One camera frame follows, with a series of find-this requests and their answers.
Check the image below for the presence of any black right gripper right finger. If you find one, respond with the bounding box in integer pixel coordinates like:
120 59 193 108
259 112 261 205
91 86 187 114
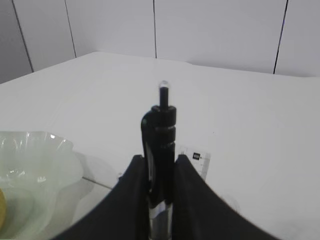
172 154 275 240

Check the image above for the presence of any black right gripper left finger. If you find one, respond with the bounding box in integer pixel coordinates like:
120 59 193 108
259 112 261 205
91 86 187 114
56 155 149 240

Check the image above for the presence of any clear plastic ruler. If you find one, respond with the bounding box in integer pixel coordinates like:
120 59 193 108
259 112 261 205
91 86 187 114
175 144 211 181

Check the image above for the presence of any black gel pen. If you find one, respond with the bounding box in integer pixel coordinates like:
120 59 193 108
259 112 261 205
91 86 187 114
140 80 177 240

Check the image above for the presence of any green wavy glass plate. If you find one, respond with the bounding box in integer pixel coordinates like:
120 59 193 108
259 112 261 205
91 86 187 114
0 131 84 240

